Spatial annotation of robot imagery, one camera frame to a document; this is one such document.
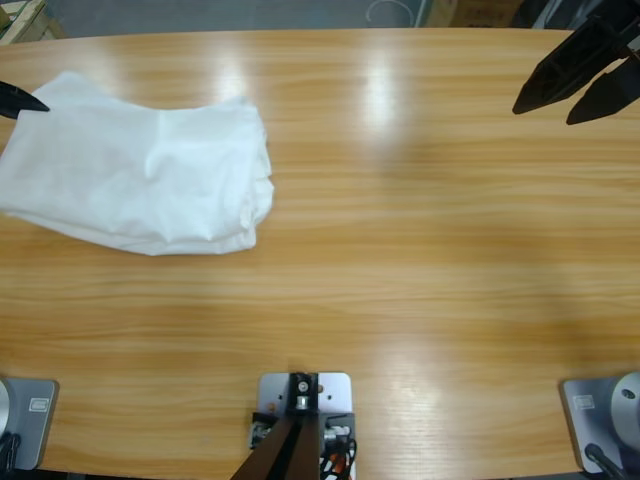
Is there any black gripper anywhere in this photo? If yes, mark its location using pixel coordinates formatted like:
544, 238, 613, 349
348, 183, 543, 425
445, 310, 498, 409
512, 0, 640, 126

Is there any orange cable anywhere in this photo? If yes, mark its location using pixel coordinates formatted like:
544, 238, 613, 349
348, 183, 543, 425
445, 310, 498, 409
319, 447, 359, 480

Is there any yellow cardboard box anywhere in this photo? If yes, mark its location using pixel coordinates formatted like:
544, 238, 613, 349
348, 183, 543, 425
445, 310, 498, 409
429, 0, 459, 27

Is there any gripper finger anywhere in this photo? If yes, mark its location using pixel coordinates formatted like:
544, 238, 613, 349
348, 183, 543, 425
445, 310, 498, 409
0, 79, 52, 119

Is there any grey metal equipment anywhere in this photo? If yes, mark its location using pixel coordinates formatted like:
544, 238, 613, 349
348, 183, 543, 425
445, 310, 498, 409
514, 0, 599, 32

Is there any dark brown post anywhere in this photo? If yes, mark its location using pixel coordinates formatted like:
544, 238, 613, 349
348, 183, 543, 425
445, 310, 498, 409
232, 370, 322, 480

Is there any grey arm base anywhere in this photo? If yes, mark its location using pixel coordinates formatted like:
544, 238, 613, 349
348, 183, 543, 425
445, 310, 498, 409
558, 369, 640, 474
0, 377, 60, 471

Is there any white t-shirt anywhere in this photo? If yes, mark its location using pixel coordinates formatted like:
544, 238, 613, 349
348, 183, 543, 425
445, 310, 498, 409
0, 70, 276, 257

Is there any black base cable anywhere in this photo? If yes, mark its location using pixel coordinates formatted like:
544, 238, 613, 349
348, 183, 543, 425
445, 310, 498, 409
0, 432, 22, 471
584, 442, 631, 480

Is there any dark brown box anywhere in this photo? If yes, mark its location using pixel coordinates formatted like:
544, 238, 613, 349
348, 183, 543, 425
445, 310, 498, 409
457, 0, 516, 29

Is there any white cable loop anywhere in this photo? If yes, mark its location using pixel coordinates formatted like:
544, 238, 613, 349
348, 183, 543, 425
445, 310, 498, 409
367, 0, 426, 24

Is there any white mounting block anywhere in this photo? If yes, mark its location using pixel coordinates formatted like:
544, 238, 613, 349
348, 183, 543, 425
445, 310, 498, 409
256, 370, 359, 480

